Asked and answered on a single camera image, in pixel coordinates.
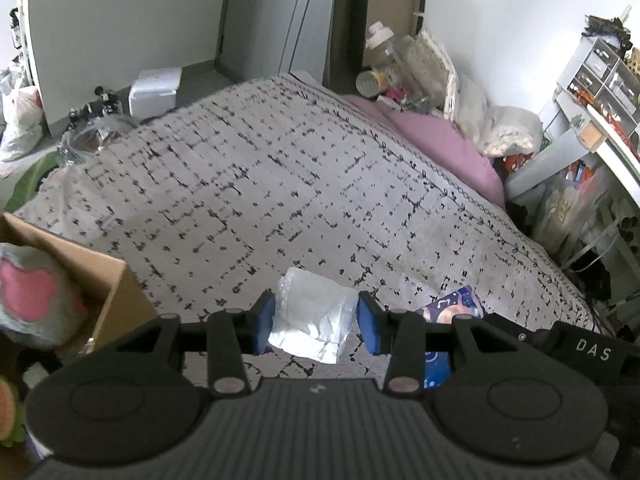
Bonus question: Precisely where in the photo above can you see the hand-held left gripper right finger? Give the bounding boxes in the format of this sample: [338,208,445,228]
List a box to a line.
[356,291,526,396]

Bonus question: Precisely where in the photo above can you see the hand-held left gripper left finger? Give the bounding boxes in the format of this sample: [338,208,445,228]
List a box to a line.
[107,290,278,401]

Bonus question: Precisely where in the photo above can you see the white tissue pack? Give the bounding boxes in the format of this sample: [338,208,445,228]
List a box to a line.
[267,267,360,365]

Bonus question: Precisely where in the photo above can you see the brown cardboard box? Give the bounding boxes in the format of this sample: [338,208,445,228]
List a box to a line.
[0,212,161,356]

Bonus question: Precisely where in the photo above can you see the watermelon slice plush toy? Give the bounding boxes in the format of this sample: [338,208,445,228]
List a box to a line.
[0,375,26,448]

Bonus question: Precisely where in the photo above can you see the blue printed packet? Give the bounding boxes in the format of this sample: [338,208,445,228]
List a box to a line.
[422,285,485,391]

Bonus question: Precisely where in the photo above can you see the grey black-patterned bedspread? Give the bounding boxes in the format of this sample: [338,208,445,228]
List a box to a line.
[10,71,601,391]

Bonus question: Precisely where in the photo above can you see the pink pillow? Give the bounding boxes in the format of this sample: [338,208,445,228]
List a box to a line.
[345,94,506,206]

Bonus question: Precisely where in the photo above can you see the white desk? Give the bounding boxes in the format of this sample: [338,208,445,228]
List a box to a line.
[505,80,640,271]

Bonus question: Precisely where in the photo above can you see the grey pink paw plush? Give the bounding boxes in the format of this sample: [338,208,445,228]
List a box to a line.
[0,242,88,348]

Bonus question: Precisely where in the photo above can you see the cream plastic bag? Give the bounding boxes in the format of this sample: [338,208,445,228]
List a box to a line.
[457,75,543,156]

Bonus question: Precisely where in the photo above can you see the tin can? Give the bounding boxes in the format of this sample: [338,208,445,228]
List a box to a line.
[356,70,388,97]

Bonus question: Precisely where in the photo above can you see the clear plastic bag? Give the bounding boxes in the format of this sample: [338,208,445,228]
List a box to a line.
[57,115,146,161]

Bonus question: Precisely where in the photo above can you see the white box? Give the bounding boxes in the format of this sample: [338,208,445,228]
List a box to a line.
[128,66,183,118]

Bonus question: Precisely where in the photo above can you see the clear patterned packaging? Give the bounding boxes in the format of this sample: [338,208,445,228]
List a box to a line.
[400,27,458,121]

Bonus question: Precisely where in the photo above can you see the black roller skates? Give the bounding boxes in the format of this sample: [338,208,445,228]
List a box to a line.
[67,86,123,131]

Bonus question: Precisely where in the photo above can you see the green leaf cartoon mat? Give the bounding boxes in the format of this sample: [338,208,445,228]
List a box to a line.
[2,152,61,211]

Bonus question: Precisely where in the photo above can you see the clear plastic bottle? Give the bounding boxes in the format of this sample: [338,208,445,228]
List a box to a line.
[364,21,401,68]

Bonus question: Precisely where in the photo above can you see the grey drawer organizer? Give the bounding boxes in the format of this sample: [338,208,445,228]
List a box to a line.
[552,35,640,126]

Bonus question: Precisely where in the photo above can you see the grey wardrobe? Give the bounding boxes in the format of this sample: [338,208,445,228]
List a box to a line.
[215,0,341,86]

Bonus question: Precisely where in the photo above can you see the dark framed board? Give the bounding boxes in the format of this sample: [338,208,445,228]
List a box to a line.
[325,0,428,93]

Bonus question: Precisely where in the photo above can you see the white plastic bag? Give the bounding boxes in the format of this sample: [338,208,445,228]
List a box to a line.
[0,85,45,163]

